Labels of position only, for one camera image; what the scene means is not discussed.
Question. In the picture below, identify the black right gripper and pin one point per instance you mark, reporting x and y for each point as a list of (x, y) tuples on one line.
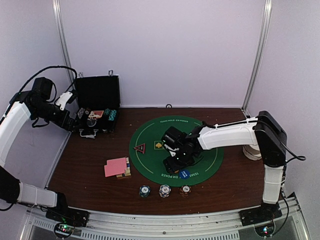
[(172, 167)]

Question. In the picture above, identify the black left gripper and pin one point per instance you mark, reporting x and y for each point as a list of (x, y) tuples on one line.
[(68, 126)]

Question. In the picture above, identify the blue small blind button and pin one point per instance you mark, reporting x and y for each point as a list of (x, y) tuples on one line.
[(184, 174)]

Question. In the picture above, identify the blue beige 10 chip stack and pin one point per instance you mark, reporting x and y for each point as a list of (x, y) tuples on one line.
[(164, 191)]

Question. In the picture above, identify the red triangle marker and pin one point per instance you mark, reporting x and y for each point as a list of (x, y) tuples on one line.
[(140, 148)]

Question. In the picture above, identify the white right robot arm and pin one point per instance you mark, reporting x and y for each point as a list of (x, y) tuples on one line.
[(261, 138)]

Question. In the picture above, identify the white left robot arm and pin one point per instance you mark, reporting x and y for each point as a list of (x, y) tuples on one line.
[(32, 102)]

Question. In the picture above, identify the blue beige chip stack in case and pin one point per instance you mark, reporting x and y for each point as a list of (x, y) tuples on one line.
[(80, 113)]

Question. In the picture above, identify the clear acrylic dealer button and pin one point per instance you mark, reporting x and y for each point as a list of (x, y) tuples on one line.
[(91, 122)]

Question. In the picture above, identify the boxed playing card deck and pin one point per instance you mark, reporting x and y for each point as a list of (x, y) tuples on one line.
[(96, 114)]

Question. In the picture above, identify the green round poker mat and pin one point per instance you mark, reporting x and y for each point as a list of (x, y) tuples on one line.
[(150, 164)]

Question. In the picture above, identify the black poker chip case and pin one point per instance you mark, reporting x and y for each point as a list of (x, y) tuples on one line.
[(98, 93)]

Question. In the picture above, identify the dark blue green chip stack in case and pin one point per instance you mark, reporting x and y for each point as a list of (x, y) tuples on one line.
[(106, 112)]

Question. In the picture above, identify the teal blue chip stack in case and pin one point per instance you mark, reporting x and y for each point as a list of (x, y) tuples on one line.
[(112, 115)]

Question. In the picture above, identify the blue green 50 chip stack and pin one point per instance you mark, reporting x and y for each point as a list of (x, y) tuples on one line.
[(144, 191)]

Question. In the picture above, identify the open card deck box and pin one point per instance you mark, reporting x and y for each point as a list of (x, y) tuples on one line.
[(127, 171)]

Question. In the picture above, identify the pink playing cards pile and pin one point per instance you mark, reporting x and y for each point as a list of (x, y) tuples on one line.
[(115, 167)]

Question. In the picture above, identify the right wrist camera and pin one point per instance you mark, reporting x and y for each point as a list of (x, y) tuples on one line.
[(173, 138)]

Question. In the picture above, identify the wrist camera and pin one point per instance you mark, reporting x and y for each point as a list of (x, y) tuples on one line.
[(173, 138), (65, 98)]

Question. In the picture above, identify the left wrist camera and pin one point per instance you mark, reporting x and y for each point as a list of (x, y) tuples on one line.
[(65, 98)]

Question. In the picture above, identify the aluminium front rail base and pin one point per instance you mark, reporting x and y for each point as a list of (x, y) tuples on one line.
[(224, 225)]

